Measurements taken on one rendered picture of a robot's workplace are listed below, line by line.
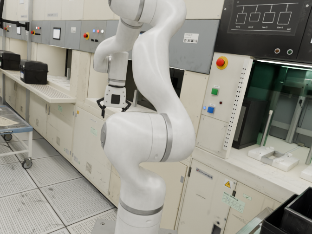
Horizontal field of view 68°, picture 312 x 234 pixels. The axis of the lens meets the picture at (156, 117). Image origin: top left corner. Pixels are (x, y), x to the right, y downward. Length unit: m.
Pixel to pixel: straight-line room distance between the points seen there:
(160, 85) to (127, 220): 0.34
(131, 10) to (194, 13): 0.77
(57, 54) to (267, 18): 3.11
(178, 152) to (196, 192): 0.90
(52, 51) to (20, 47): 1.50
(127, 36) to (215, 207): 0.98
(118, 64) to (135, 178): 0.65
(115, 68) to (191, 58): 0.48
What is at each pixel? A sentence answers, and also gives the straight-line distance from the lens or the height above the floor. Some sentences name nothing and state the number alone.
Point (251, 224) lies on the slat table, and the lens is 1.05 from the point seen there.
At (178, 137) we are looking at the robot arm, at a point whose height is 1.15.
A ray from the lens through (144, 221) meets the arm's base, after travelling 0.62.
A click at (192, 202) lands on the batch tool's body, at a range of 1.47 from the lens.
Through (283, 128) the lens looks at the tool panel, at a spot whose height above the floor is 0.95.
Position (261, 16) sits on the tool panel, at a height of 1.57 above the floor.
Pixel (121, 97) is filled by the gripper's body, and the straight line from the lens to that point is 1.12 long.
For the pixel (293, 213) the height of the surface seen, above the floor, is 0.98.
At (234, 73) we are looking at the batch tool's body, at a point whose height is 1.31.
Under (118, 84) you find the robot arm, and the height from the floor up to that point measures 1.18.
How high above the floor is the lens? 1.31
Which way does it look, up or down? 14 degrees down
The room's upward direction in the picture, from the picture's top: 9 degrees clockwise
